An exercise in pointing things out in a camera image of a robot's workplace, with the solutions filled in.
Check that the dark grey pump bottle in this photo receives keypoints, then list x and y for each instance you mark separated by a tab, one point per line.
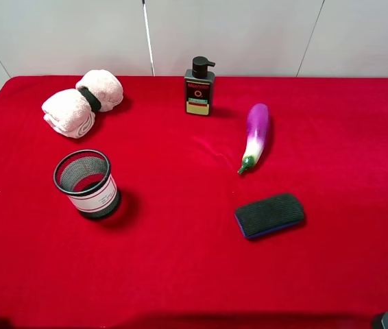
198	87

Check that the purple toy eggplant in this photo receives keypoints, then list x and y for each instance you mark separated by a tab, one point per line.
257	129

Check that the black blue board eraser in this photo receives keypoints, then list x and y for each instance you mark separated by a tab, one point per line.
269	215

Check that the red velvet table cloth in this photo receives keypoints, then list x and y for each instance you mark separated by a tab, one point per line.
173	255

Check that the black mesh pen cup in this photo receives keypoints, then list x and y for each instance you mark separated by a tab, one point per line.
85	177

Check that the black band on towel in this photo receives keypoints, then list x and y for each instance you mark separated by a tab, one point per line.
95	104

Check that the rolled pink towel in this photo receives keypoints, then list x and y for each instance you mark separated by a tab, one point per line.
68	112

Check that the grey metal wall strip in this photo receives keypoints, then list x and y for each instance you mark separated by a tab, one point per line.
148	37

